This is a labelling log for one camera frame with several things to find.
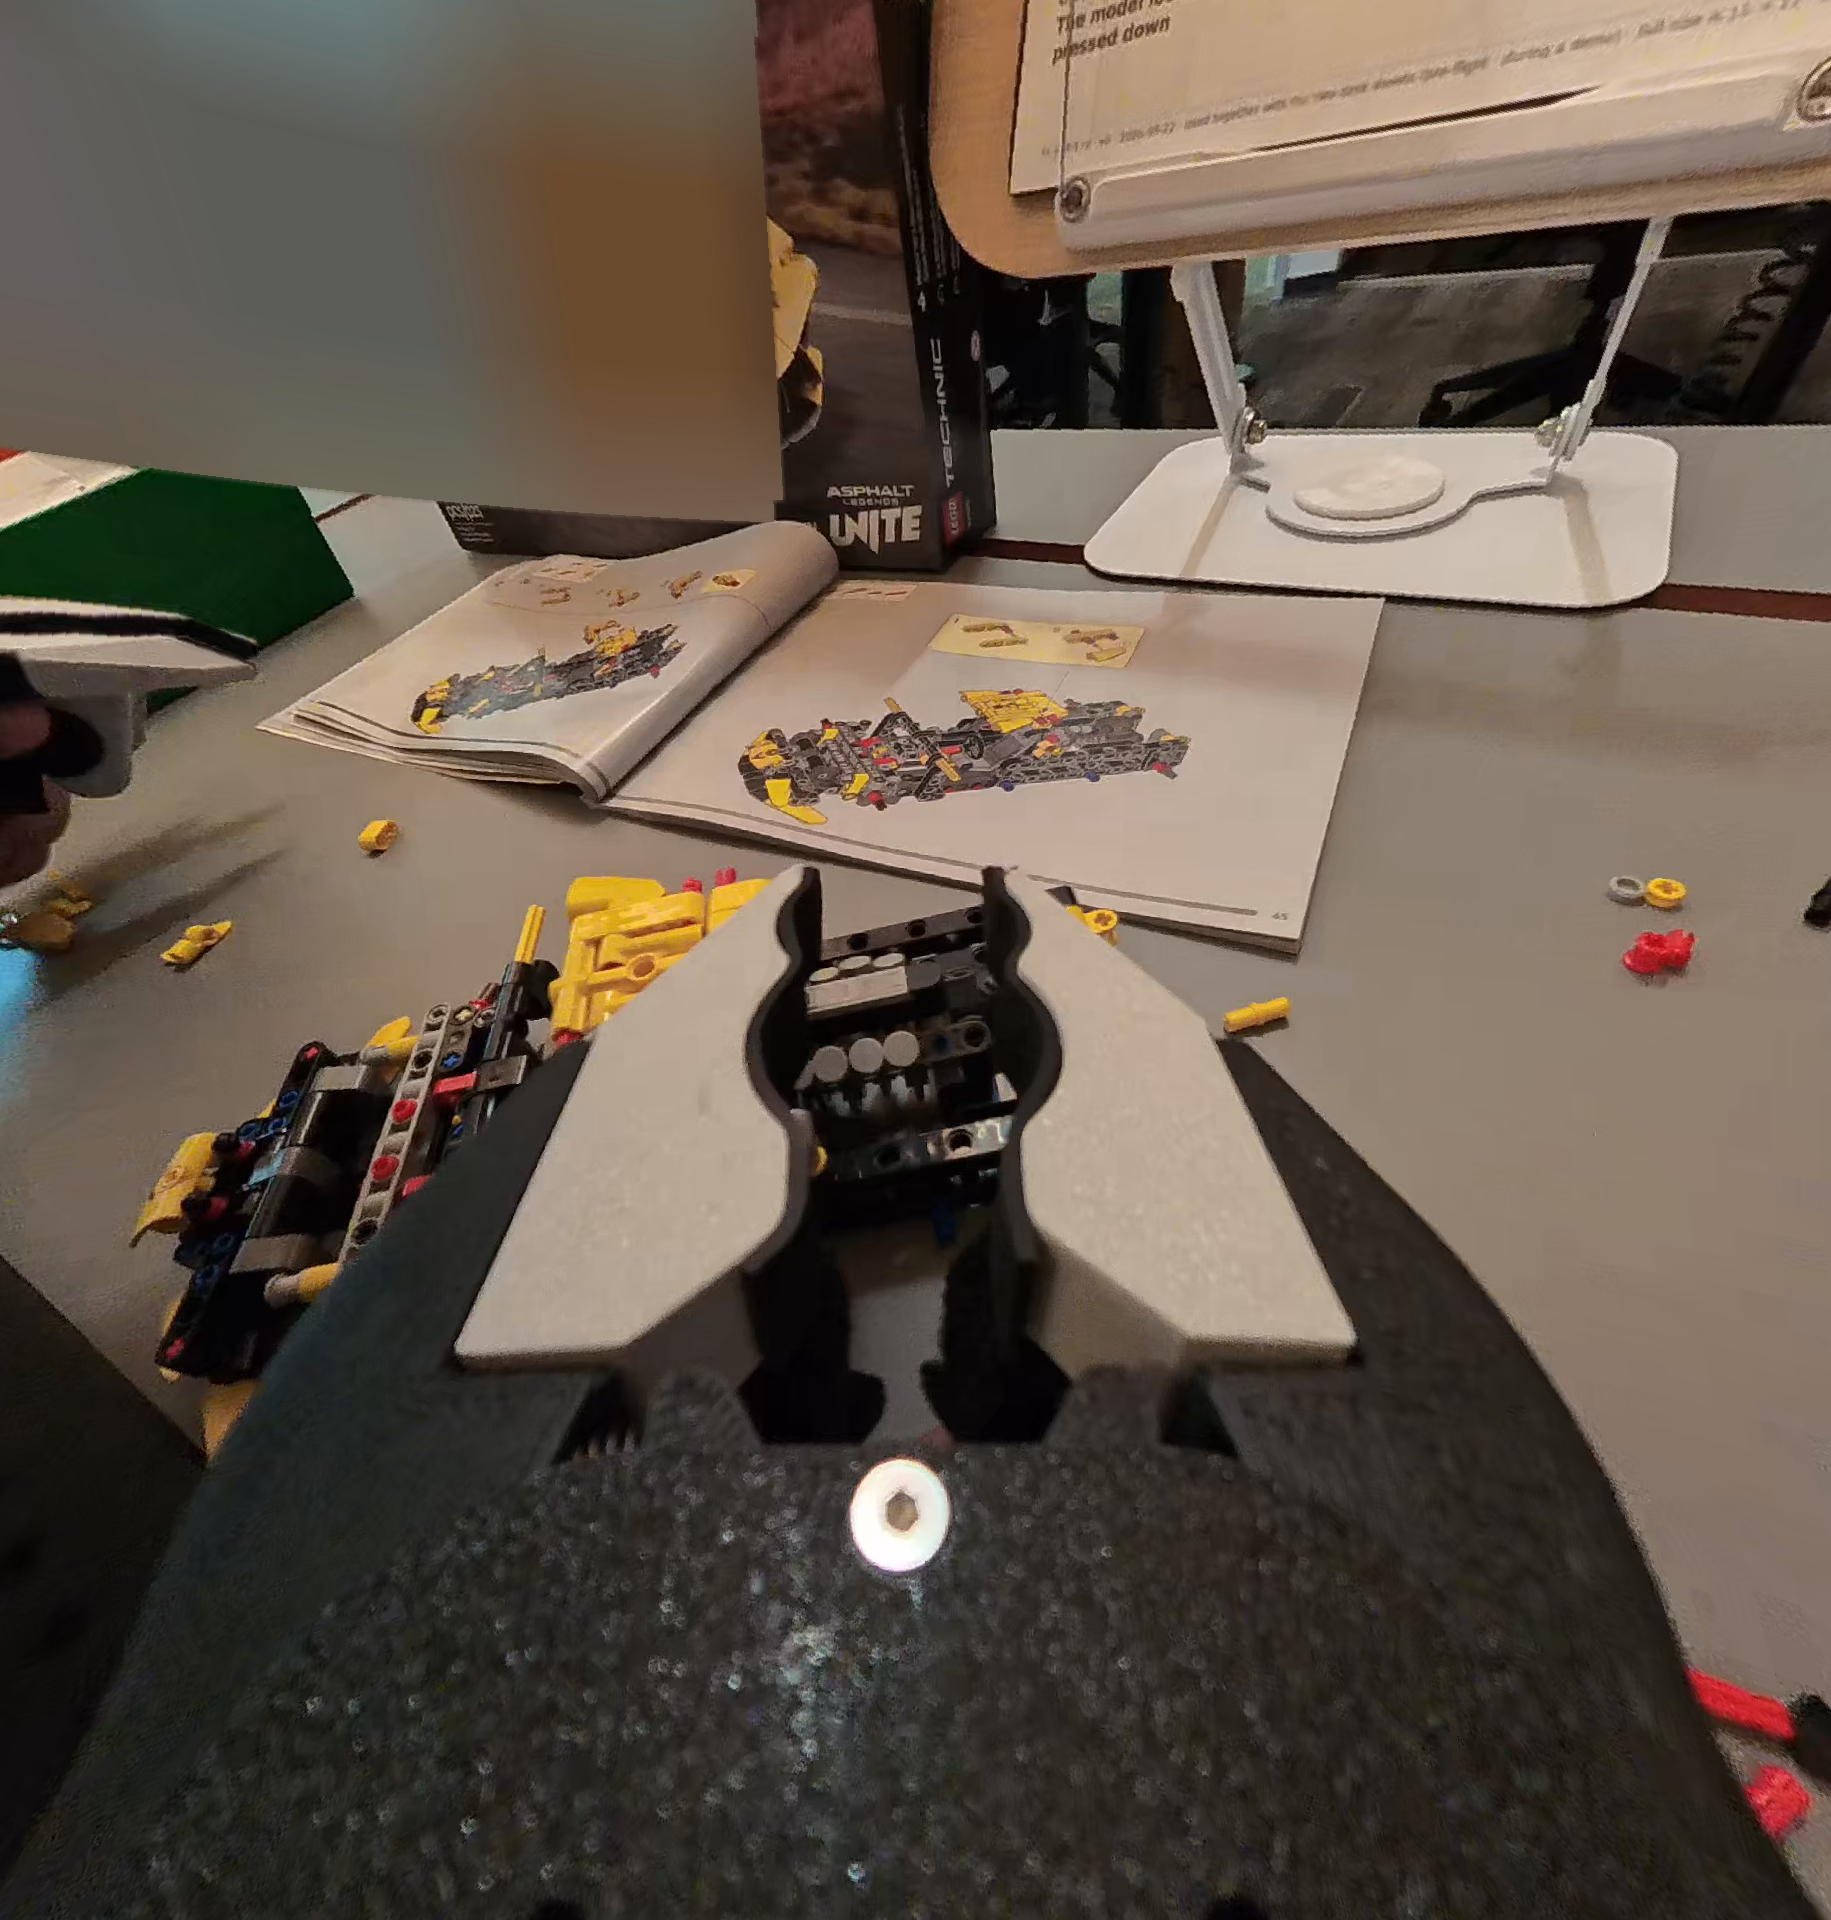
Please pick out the printed instruction sheet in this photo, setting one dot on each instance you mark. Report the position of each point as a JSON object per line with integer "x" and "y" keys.
{"x": 1304, "y": 76}

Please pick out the yellow lego pin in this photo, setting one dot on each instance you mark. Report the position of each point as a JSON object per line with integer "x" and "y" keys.
{"x": 1254, "y": 1014}

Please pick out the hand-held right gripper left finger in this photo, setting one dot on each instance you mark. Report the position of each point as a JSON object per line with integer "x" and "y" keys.
{"x": 631, "y": 1170}

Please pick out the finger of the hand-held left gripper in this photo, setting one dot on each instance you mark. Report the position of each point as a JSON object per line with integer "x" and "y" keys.
{"x": 16, "y": 602}
{"x": 90, "y": 662}

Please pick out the person's left hand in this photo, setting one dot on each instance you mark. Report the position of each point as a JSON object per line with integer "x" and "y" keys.
{"x": 6, "y": 856}

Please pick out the green storage bin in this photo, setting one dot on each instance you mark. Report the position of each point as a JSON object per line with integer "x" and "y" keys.
{"x": 151, "y": 556}

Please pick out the lego car chassis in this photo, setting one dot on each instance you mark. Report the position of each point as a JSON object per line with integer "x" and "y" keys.
{"x": 405, "y": 1110}

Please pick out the lego instruction booklet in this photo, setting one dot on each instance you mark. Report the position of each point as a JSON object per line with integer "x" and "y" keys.
{"x": 1125, "y": 751}

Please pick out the lego set box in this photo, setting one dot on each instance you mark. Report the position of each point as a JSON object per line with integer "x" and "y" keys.
{"x": 886, "y": 301}

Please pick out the small red lego pin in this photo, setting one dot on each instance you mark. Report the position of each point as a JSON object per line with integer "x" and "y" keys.
{"x": 1776, "y": 1800}

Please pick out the yellow lego wedge piece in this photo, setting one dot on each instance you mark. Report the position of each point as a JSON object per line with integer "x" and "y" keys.
{"x": 48, "y": 922}

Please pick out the white document stand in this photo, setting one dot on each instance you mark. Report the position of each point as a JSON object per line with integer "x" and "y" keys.
{"x": 1453, "y": 525}

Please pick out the white paper sheet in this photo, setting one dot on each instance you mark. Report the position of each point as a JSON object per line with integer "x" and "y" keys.
{"x": 31, "y": 496}

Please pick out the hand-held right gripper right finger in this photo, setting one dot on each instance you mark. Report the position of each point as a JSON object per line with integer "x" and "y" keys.
{"x": 1170, "y": 1185}

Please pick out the red lego axle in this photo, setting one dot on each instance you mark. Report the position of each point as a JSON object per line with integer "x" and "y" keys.
{"x": 1740, "y": 1703}

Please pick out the red lego piece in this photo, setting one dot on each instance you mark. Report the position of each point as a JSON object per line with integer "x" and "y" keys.
{"x": 1657, "y": 952}

